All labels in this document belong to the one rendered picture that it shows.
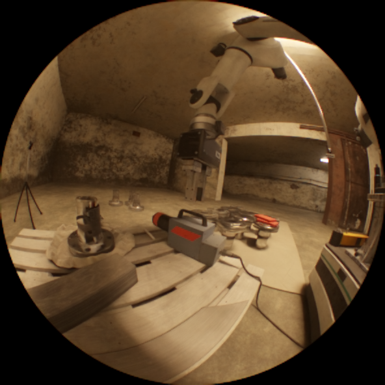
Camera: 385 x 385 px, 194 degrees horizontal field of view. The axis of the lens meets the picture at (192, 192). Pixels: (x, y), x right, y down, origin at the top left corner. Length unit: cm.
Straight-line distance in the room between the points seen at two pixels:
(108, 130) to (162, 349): 576
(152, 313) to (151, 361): 16
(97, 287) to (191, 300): 28
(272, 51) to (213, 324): 127
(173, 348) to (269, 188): 899
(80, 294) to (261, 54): 129
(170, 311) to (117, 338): 18
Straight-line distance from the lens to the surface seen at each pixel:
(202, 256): 55
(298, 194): 911
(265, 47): 97
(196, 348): 35
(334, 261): 67
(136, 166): 562
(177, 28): 256
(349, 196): 442
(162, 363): 34
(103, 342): 39
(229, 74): 78
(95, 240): 58
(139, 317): 39
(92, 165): 537
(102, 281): 37
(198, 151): 47
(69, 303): 36
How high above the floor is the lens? 50
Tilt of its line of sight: 5 degrees down
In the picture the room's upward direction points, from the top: 8 degrees clockwise
